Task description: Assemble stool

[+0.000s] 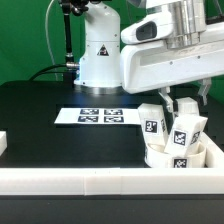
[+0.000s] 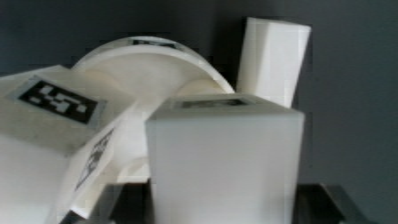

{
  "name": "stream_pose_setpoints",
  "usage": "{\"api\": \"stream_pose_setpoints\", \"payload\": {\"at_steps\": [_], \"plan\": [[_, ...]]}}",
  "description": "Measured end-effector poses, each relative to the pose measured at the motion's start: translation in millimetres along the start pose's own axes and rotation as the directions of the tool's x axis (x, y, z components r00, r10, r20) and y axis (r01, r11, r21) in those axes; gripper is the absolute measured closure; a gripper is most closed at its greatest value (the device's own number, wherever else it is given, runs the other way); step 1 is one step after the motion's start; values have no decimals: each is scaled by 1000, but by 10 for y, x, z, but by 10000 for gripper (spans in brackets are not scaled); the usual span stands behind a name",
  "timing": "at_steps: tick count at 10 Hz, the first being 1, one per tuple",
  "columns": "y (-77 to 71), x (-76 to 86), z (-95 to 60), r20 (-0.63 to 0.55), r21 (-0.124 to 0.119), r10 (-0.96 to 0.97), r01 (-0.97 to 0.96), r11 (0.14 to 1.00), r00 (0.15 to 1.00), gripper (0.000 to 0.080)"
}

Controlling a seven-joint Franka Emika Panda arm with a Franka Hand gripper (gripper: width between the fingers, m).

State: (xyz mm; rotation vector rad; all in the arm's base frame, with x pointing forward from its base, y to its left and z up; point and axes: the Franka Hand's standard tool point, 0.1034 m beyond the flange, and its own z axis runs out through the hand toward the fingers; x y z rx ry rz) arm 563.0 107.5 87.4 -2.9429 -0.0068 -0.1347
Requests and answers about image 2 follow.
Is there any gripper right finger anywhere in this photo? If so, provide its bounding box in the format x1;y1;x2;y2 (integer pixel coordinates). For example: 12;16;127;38
294;183;374;224

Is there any white round stool seat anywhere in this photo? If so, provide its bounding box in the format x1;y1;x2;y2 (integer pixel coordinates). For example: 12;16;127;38
74;36;235;183

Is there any white stool leg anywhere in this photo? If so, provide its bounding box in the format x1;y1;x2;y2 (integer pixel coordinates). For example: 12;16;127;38
0;66;136;224
147;94;306;224

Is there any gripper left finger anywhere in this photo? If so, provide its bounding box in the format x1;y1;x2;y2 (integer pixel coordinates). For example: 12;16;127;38
60;183;155;224

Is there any white U-shaped fence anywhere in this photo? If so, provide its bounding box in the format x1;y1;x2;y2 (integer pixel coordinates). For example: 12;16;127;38
237;17;312;107

